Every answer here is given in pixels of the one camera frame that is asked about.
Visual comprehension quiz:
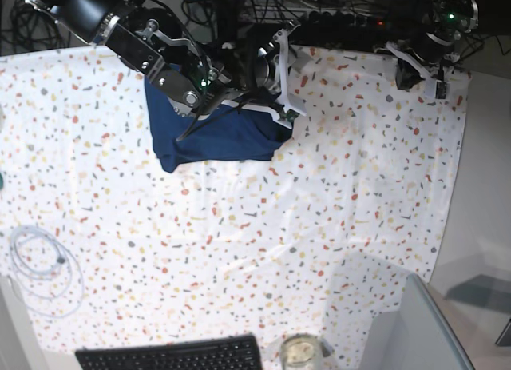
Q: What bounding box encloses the grey monitor edge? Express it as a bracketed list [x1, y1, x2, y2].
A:
[359, 274, 473, 370]

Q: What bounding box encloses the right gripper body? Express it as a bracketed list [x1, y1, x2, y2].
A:
[215, 30, 312, 103]

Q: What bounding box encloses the glass jar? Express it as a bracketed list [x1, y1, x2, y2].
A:
[279, 334, 323, 370]

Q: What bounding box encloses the black keyboard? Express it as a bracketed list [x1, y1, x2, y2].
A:
[75, 335, 263, 370]

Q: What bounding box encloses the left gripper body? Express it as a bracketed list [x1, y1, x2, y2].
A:
[403, 31, 454, 66]

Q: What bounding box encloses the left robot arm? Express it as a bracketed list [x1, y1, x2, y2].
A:
[410, 0, 478, 65]

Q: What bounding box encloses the blue t-shirt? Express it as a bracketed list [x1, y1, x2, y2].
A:
[145, 80, 292, 173]

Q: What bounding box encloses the terrazzo patterned tablecloth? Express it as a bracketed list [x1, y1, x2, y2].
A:
[1, 47, 471, 369]

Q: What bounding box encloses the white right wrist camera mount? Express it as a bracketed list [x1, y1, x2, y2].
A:
[221, 20, 308, 130]

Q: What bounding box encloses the black power strip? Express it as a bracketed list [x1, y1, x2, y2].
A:
[298, 3, 388, 30]

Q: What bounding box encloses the coiled white cable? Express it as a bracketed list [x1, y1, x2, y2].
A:
[7, 225, 85, 321]

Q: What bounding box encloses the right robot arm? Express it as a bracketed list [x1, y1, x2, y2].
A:
[22, 0, 306, 126]

